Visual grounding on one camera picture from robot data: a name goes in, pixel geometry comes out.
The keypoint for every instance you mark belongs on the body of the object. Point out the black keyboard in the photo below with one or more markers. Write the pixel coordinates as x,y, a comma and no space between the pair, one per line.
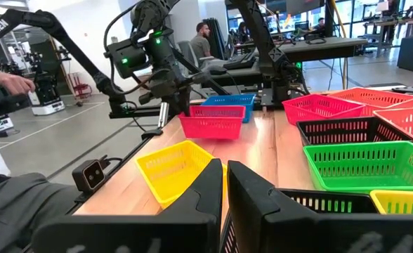
240,61

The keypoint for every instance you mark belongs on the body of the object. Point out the yellow pole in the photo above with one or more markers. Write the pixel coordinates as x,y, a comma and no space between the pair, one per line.
343,70

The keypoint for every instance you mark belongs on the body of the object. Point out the black slotted plastic basket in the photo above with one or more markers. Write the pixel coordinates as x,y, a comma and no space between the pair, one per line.
333,193
333,120

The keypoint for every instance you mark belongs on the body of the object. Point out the silver cylindrical post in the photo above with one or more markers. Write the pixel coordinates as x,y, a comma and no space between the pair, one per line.
163,114

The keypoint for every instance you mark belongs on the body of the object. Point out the yellow slotted plastic basket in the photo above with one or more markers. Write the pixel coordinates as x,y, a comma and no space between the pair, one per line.
178,165
403,196

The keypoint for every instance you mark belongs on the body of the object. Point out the green slotted plastic basket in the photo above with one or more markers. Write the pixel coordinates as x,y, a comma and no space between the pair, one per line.
350,181

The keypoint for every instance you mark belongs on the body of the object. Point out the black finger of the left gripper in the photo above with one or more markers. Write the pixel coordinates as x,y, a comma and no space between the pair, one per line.
177,100
187,98

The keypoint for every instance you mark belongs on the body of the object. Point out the person's hand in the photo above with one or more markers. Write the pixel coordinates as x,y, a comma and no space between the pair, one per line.
13,83

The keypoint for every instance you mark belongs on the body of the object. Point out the dark keyboard desk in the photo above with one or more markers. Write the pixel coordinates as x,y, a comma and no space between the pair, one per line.
248,75

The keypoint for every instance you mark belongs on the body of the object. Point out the small black table-edge camera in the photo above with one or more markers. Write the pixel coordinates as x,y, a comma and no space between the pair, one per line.
88,175

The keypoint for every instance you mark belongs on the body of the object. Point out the blue slotted plastic basket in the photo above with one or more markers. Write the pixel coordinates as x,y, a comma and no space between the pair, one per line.
234,100

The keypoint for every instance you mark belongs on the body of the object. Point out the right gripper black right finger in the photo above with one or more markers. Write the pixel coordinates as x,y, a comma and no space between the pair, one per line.
262,225

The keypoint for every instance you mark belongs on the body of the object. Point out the dark grey desk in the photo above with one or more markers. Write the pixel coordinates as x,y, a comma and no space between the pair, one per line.
333,49

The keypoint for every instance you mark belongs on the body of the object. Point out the black computer mouse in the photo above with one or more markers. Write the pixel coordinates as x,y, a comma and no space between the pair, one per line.
218,70

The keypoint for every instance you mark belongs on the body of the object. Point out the red slotted plastic basket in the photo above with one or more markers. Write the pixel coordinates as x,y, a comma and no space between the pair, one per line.
213,126
319,112

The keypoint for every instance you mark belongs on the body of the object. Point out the red cart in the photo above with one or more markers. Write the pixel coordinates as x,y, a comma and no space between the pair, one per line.
80,86

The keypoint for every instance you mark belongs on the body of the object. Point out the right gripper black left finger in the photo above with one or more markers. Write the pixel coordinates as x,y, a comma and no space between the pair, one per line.
192,228

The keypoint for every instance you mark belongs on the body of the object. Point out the black aluminium table frame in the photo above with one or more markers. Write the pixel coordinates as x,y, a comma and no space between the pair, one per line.
133,152

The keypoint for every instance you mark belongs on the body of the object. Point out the black remote controller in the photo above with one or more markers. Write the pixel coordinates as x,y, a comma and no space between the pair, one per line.
408,89

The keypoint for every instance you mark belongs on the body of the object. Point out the white-based mobile robot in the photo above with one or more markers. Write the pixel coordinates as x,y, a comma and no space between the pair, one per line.
46,105

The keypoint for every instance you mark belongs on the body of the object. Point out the person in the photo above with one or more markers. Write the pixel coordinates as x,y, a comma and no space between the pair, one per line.
243,31
319,26
201,45
17,211

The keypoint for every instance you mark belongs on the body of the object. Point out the grey office chair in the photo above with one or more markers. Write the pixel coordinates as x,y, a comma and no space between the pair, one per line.
185,52

